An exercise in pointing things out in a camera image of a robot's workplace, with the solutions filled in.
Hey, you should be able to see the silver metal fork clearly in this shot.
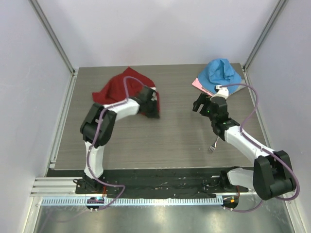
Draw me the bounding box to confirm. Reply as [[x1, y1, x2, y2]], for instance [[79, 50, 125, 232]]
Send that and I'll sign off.
[[208, 136, 220, 153]]

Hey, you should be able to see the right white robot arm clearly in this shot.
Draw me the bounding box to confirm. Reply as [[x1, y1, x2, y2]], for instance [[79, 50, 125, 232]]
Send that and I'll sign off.
[[192, 93, 297, 200]]

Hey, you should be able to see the red cloth napkin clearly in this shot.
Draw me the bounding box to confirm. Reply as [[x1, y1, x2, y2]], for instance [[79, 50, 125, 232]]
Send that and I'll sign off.
[[92, 67, 160, 118]]

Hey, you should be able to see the white slotted cable duct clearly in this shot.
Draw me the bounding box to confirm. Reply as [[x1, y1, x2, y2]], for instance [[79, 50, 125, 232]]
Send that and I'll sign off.
[[41, 196, 223, 206]]

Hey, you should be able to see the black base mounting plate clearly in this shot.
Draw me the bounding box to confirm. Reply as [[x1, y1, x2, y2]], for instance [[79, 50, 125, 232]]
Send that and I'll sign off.
[[47, 167, 248, 199]]

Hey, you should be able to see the right aluminium frame post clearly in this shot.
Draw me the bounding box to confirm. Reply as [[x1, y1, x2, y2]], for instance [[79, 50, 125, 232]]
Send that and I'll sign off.
[[242, 0, 288, 71]]

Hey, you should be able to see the blue bucket hat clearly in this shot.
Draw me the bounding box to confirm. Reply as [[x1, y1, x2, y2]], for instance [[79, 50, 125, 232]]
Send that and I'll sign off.
[[198, 59, 242, 94]]

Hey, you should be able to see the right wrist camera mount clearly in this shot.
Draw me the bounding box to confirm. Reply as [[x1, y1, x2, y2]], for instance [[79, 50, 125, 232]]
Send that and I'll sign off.
[[212, 85, 229, 100]]

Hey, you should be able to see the aluminium front rail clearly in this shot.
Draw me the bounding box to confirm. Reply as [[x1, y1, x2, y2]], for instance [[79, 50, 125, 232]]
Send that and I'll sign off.
[[31, 177, 80, 196]]

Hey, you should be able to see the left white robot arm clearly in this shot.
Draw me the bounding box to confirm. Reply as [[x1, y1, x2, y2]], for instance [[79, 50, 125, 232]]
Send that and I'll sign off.
[[77, 85, 159, 194]]

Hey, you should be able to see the aluminium frame post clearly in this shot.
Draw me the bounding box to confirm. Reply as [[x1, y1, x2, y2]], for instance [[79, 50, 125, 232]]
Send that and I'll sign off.
[[28, 0, 75, 75], [242, 0, 288, 71]]

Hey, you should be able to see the pink folded cloth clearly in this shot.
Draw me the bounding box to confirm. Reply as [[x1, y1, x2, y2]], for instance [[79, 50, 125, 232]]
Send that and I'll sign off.
[[191, 78, 213, 96]]

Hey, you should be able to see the left aluminium frame post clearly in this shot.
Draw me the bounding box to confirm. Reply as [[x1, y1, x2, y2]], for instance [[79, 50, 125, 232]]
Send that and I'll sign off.
[[28, 0, 75, 75]]

